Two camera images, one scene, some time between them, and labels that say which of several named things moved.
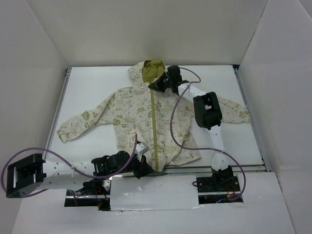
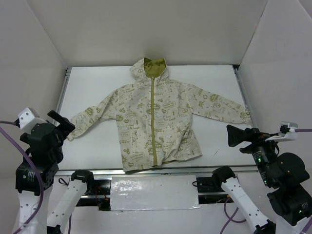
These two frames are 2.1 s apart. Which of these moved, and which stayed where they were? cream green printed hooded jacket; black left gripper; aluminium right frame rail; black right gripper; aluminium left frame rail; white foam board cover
Moved: black right gripper; black left gripper
Stayed: aluminium left frame rail; cream green printed hooded jacket; white foam board cover; aluminium right frame rail
